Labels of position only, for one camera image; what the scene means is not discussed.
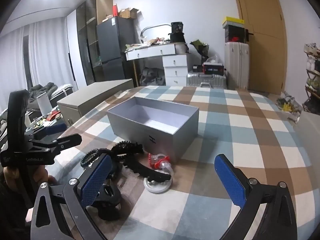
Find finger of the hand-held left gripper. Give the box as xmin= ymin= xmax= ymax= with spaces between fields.
xmin=29 ymin=133 xmax=83 ymax=156
xmin=26 ymin=123 xmax=67 ymax=140

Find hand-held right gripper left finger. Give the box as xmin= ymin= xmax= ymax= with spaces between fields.
xmin=30 ymin=154 xmax=113 ymax=240

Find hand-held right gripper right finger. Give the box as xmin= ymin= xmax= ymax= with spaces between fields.
xmin=214 ymin=154 xmax=312 ymax=240

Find black chunky hair clip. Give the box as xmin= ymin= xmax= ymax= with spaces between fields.
xmin=94 ymin=164 xmax=123 ymax=221

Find long black hair clip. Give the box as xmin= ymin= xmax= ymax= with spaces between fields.
xmin=120 ymin=158 xmax=173 ymax=183

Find grey cardboard box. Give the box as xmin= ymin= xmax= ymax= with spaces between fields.
xmin=107 ymin=96 xmax=200 ymax=163

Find red and clear hair clip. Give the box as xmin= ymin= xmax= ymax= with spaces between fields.
xmin=147 ymin=152 xmax=175 ymax=177

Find person's left forearm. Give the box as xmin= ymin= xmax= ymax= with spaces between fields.
xmin=0 ymin=175 xmax=33 ymax=240

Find person's left hand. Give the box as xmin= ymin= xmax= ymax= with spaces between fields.
xmin=3 ymin=166 xmax=57 ymax=207

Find colourful clutter pile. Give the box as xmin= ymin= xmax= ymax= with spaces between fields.
xmin=25 ymin=110 xmax=67 ymax=130

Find white cylindrical humidifier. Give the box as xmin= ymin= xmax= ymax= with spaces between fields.
xmin=36 ymin=92 xmax=53 ymax=115

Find dark green jacket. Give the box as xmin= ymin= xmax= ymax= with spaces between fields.
xmin=27 ymin=82 xmax=58 ymax=100

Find checkered blanket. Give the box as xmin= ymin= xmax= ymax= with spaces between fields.
xmin=49 ymin=85 xmax=318 ymax=240

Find clear round badge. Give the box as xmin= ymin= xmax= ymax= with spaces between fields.
xmin=143 ymin=176 xmax=173 ymax=194

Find white curtain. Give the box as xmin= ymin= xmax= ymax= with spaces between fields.
xmin=0 ymin=17 xmax=77 ymax=93

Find dark glass cabinet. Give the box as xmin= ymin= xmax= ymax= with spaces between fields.
xmin=76 ymin=0 xmax=100 ymax=87

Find patterned bag with yellow contents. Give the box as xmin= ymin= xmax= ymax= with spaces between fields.
xmin=276 ymin=91 xmax=303 ymax=124

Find dark grey refrigerator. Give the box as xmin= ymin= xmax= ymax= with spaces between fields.
xmin=96 ymin=17 xmax=137 ymax=82

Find silver suitcase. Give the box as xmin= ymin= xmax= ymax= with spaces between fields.
xmin=186 ymin=70 xmax=228 ymax=89

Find grey bag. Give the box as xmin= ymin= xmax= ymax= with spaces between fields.
xmin=139 ymin=67 xmax=166 ymax=87

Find black box with red ends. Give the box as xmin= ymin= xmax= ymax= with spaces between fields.
xmin=202 ymin=64 xmax=225 ymax=75

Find white suitcase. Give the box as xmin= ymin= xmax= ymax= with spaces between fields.
xmin=224 ymin=42 xmax=250 ymax=90

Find white desk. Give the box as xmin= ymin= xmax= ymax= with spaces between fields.
xmin=125 ymin=44 xmax=190 ymax=62

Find white drawer unit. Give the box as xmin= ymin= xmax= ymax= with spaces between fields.
xmin=162 ymin=54 xmax=192 ymax=87

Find clear plastic bag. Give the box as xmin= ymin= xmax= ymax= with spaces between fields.
xmin=205 ymin=55 xmax=222 ymax=65

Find pile of desk clutter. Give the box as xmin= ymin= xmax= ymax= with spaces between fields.
xmin=125 ymin=37 xmax=173 ymax=53

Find shoe rack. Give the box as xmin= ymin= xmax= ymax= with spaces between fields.
xmin=302 ymin=42 xmax=320 ymax=115

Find wooden door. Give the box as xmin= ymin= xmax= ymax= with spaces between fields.
xmin=230 ymin=0 xmax=288 ymax=95

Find tall cardboard box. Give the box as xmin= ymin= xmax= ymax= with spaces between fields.
xmin=96 ymin=0 xmax=113 ymax=24

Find open cardboard box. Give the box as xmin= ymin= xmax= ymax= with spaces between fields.
xmin=119 ymin=8 xmax=139 ymax=20

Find dark wrapped flower bouquet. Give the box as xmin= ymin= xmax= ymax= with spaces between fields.
xmin=189 ymin=39 xmax=210 ymax=65

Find black and red shoe box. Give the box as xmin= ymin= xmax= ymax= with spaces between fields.
xmin=224 ymin=27 xmax=248 ymax=43

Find stack of black boxes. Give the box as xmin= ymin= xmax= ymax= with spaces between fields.
xmin=169 ymin=22 xmax=187 ymax=44

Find wooden broom handle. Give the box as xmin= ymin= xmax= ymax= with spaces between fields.
xmin=132 ymin=60 xmax=139 ymax=87

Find chrome arched frame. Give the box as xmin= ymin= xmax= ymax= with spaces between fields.
xmin=139 ymin=24 xmax=172 ymax=44

